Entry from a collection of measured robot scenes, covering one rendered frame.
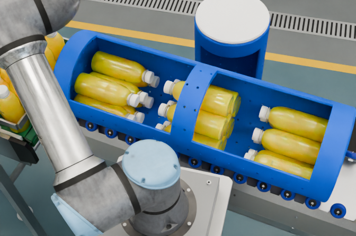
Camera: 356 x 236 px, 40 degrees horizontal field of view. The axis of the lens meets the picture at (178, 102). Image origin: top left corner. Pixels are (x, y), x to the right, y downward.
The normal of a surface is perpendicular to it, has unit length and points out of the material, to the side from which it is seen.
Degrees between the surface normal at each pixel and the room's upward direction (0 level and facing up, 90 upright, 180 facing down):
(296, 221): 71
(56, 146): 42
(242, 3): 0
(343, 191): 0
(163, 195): 89
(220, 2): 0
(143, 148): 9
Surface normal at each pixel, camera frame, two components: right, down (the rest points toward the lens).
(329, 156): -0.28, 0.00
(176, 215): 0.69, 0.32
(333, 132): -0.12, -0.42
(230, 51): -0.12, 0.80
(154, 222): 0.00, 0.57
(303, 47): -0.04, -0.60
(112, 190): 0.12, -0.43
